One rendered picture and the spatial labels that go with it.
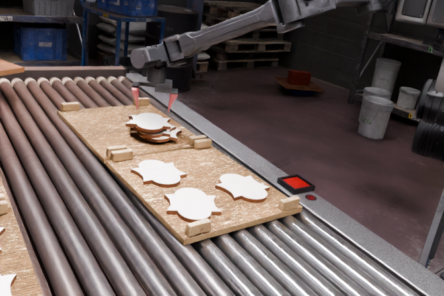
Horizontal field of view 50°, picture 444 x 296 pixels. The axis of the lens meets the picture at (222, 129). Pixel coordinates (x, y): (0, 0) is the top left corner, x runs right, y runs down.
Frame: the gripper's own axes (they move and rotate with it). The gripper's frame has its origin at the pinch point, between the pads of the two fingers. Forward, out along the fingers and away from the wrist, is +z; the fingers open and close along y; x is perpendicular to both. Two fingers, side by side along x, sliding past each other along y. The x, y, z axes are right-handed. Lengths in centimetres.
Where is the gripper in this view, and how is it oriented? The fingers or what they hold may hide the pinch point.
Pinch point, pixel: (152, 108)
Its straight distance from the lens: 151.3
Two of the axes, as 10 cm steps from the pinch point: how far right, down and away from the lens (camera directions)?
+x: -1.0, -3.7, 9.2
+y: 9.8, 1.0, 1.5
